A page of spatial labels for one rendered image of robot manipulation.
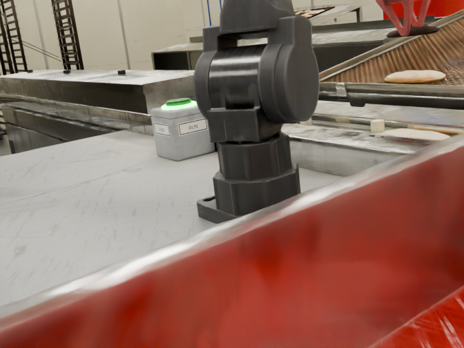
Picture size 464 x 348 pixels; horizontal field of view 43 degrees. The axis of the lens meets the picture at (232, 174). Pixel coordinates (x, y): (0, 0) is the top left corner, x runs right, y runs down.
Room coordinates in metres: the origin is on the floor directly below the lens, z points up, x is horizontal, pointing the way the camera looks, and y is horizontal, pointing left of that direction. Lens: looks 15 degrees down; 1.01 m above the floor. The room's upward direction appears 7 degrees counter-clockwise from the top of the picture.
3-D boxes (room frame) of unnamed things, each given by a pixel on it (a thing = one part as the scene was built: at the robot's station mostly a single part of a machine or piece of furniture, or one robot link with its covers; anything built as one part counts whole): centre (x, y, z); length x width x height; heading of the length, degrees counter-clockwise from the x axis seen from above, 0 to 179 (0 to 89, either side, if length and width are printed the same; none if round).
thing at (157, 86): (1.68, 0.40, 0.89); 1.25 x 0.18 x 0.09; 32
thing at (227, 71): (0.58, -0.03, 0.94); 0.09 x 0.05 x 0.10; 148
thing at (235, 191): (0.56, -0.02, 0.86); 0.12 x 0.09 x 0.08; 32
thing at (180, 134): (0.90, 0.07, 0.84); 0.08 x 0.08 x 0.11; 32
